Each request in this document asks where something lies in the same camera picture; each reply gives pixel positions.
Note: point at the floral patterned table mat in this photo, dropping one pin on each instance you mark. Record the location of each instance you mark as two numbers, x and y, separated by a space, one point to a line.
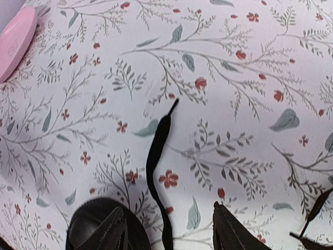
252 129

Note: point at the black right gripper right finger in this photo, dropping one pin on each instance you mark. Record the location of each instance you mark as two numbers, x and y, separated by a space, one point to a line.
229 233

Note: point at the pink plastic plate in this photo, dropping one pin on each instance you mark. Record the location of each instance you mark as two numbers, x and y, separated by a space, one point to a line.
16 39

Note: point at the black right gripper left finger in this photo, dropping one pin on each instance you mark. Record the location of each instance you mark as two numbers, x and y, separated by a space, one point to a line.
104 223

